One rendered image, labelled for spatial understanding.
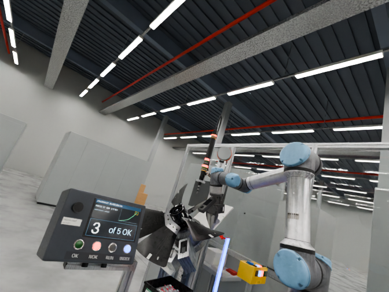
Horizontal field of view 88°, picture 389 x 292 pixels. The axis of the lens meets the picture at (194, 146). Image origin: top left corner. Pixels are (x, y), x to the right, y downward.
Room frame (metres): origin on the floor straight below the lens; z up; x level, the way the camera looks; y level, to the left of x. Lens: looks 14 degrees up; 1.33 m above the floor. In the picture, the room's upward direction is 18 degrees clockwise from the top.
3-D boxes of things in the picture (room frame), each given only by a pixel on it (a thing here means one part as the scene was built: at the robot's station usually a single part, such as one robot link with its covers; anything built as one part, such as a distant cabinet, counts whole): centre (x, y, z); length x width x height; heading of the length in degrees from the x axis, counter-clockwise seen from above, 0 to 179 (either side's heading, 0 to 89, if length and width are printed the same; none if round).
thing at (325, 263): (0.84, -0.59, 1.21); 0.13 x 0.12 x 0.14; 125
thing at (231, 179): (1.13, -0.26, 1.49); 0.11 x 0.11 x 0.08; 35
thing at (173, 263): (1.47, -0.10, 0.91); 0.12 x 0.08 x 0.12; 127
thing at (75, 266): (0.77, 0.17, 1.04); 0.24 x 0.03 x 0.03; 127
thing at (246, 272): (1.33, -0.57, 1.02); 0.16 x 0.10 x 0.11; 127
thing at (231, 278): (1.86, -0.49, 0.85); 0.36 x 0.24 x 0.03; 37
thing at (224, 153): (2.12, -0.34, 1.88); 0.17 x 0.15 x 0.16; 37
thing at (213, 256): (1.94, -0.47, 0.92); 0.17 x 0.16 x 0.11; 127
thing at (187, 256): (1.42, -0.17, 0.98); 0.20 x 0.16 x 0.20; 127
